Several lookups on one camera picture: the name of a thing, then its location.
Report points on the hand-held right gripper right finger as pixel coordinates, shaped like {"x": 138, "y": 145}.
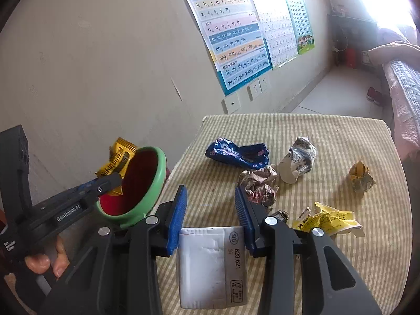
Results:
{"x": 246, "y": 223}

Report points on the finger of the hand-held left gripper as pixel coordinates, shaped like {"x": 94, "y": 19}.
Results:
{"x": 106, "y": 183}

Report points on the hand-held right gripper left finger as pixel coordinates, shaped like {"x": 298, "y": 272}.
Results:
{"x": 177, "y": 223}

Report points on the gold striped snack wrapper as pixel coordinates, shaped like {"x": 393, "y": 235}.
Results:
{"x": 119, "y": 152}

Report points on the green bin with red inside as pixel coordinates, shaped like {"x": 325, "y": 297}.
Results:
{"x": 141, "y": 177}

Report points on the pink wrapper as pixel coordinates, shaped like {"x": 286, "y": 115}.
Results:
{"x": 259, "y": 183}

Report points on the white drink carton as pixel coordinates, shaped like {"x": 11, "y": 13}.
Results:
{"x": 203, "y": 269}

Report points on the yellow snack wrapper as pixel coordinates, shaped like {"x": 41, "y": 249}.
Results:
{"x": 361, "y": 175}

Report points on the person's left hand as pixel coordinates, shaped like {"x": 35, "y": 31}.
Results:
{"x": 60, "y": 259}

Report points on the small foil wrapper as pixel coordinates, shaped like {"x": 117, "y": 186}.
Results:
{"x": 282, "y": 215}

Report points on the blue snack wrapper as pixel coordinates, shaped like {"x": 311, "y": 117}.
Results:
{"x": 242, "y": 156}

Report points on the yellow white wrapper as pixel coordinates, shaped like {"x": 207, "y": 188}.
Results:
{"x": 331, "y": 220}

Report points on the striped cloth covered table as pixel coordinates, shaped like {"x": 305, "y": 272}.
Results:
{"x": 328, "y": 137}

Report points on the red shoe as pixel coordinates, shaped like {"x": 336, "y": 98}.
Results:
{"x": 380, "y": 99}
{"x": 372, "y": 93}

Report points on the red container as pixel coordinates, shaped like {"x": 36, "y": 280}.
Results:
{"x": 350, "y": 57}

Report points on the white jug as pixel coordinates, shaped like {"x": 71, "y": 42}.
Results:
{"x": 365, "y": 56}

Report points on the blue patchwork quilt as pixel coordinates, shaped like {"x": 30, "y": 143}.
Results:
{"x": 407, "y": 82}

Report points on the dark metal shelf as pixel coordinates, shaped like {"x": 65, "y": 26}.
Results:
{"x": 354, "y": 29}

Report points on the orange blanket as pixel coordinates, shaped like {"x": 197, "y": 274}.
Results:
{"x": 393, "y": 52}

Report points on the pink folded blanket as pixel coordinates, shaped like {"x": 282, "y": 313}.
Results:
{"x": 393, "y": 36}

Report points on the window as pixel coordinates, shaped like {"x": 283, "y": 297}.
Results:
{"x": 384, "y": 0}

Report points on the white wall socket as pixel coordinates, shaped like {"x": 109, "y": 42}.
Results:
{"x": 265, "y": 84}
{"x": 254, "y": 90}

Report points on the blue-bordered letter wall poster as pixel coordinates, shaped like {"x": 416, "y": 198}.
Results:
{"x": 229, "y": 39}

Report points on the white chart wall poster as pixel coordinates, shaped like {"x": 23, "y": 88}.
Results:
{"x": 275, "y": 26}

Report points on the green chart wall poster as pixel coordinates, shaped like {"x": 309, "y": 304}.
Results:
{"x": 302, "y": 19}

